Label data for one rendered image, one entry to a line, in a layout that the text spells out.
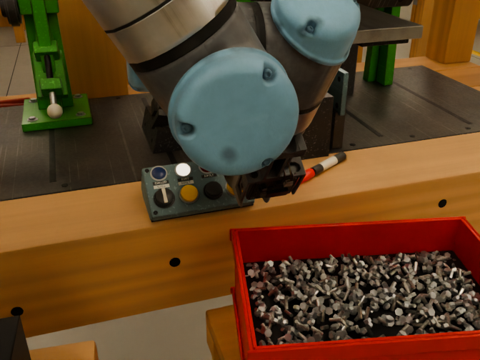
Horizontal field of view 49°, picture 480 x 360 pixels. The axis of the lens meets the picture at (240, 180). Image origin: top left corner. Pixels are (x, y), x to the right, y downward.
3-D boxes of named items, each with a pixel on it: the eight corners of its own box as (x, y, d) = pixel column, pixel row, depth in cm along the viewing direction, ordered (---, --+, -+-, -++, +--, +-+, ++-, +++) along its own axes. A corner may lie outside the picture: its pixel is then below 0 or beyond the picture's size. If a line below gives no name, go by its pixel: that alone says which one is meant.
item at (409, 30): (420, 46, 79) (423, 25, 77) (322, 55, 75) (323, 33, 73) (311, 2, 112) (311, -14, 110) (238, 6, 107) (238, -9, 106)
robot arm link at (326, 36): (259, -38, 43) (356, -34, 45) (236, 52, 53) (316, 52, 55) (277, 36, 40) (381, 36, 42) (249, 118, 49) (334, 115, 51)
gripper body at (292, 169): (236, 206, 63) (256, 155, 53) (218, 145, 67) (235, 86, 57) (295, 196, 65) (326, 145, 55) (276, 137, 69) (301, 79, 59)
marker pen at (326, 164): (338, 158, 91) (339, 149, 90) (346, 161, 90) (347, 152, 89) (290, 184, 83) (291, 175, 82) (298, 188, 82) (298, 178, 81)
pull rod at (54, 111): (63, 120, 98) (58, 90, 96) (48, 121, 98) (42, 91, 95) (63, 109, 103) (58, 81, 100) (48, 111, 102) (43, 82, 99)
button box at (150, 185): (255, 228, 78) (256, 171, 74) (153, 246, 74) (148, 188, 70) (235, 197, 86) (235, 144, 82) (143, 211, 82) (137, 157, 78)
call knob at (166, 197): (175, 205, 73) (176, 201, 72) (156, 208, 73) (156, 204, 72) (171, 188, 74) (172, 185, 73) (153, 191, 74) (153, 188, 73)
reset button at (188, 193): (198, 201, 74) (200, 197, 73) (182, 203, 74) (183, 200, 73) (195, 186, 75) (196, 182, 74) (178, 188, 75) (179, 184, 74)
